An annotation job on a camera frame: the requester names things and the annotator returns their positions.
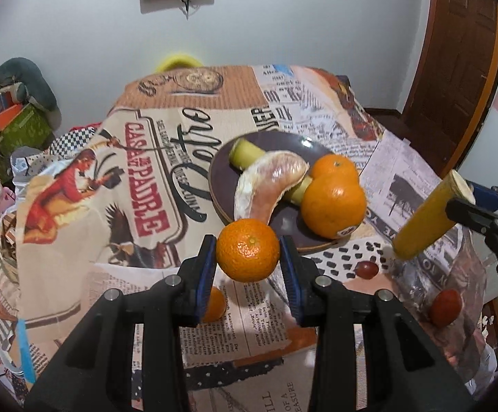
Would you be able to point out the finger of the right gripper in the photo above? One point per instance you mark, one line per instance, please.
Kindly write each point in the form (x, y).
(487, 198)
(473, 217)

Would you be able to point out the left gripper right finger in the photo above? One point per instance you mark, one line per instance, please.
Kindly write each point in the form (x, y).
(299, 274)

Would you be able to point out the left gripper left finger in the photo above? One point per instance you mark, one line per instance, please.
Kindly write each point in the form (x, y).
(198, 275)

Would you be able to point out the yellow sugarcane piece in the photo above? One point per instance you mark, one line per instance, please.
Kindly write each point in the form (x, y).
(430, 221)
(243, 153)

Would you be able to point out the tiny orange kumquat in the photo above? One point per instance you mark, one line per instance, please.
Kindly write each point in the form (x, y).
(217, 306)

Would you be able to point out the small orange mandarin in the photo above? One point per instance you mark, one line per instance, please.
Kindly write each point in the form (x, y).
(247, 250)

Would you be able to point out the large orange with sticker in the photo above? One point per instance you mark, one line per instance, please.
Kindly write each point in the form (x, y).
(333, 207)

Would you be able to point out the red tomato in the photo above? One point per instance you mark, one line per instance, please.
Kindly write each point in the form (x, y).
(445, 308)

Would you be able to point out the orange mandarin with stem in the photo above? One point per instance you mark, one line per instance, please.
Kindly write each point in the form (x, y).
(335, 164)

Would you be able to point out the purple ceramic plate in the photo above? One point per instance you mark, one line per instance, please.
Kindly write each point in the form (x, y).
(286, 218)

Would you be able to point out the dark red grape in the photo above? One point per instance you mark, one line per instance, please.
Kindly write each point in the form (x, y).
(366, 270)

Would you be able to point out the printed newspaper pattern tablecloth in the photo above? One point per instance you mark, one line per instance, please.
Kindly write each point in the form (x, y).
(90, 251)

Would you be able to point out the brown wooden door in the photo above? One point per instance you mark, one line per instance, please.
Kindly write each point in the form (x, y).
(455, 80)

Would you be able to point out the checkered black white cloth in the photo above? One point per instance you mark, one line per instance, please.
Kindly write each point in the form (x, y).
(71, 143)

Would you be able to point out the yellow chair back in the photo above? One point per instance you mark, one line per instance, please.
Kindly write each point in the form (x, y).
(178, 61)

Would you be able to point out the green storage box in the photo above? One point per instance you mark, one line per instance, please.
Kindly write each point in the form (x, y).
(29, 128)

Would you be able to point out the grey neck pillow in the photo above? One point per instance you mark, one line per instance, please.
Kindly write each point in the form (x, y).
(30, 84)

